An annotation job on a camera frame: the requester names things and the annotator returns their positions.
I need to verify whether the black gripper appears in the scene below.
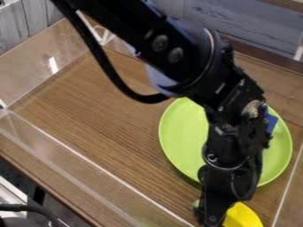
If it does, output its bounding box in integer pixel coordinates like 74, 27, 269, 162
194, 147, 263, 227

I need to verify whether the yellow toy banana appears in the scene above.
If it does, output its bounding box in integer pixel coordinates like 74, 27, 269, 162
193, 200, 266, 227

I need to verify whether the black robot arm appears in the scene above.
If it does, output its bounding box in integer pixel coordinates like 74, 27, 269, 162
51, 0, 273, 227

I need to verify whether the green plate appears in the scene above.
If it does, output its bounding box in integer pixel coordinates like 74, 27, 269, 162
159, 98, 293, 186

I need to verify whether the blue star-shaped block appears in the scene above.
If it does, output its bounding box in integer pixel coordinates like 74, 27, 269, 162
263, 106, 278, 134

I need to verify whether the clear acrylic front wall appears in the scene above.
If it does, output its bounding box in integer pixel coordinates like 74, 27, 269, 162
0, 100, 194, 227

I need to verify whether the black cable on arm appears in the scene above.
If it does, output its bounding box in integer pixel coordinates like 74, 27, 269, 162
51, 0, 171, 105

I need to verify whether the black floor cable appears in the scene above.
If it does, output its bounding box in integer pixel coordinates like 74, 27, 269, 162
0, 203, 61, 227

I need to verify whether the clear acrylic corner bracket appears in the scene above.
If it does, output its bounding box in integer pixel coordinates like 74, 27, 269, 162
77, 11, 117, 46

